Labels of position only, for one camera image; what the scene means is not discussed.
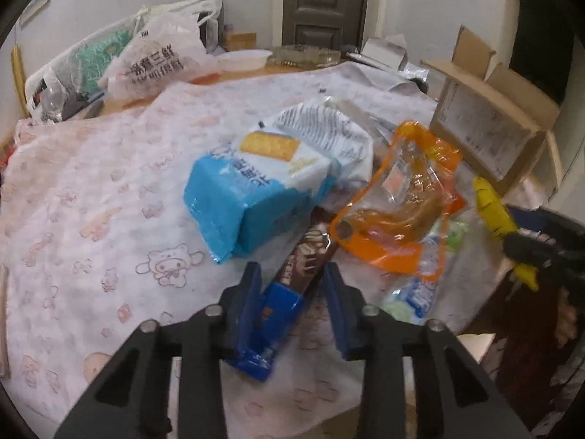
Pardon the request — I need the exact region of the orange clear snack bag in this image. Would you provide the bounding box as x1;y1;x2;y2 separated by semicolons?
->
329;121;466;281

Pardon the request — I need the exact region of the dark brown door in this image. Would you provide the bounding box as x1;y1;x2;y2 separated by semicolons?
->
282;0;367;50

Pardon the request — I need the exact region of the blue white cracker bag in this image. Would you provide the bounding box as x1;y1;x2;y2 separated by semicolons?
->
184;97;375;263

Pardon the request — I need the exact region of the glass ashtray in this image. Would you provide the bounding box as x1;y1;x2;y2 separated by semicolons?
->
270;45;341;70

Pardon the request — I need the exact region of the white plastic bowl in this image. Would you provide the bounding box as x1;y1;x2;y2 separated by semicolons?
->
216;50;273;72

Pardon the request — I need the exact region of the white printed plastic bag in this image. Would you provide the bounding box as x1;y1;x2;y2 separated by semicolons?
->
98;12;219;101

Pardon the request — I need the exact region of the silver foil bag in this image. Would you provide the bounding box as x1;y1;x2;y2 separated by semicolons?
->
347;34;430;93

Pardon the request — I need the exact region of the wooden side table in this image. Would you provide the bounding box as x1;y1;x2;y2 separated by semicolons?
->
223;31;257;52

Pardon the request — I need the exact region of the brown blue wafer packet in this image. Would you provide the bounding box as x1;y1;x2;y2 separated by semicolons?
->
229;207;337;383

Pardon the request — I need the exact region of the small mountain painting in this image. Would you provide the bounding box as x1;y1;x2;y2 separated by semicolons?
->
19;0;50;28

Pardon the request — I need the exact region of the open cardboard box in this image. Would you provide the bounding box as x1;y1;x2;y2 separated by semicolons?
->
422;26;563;195

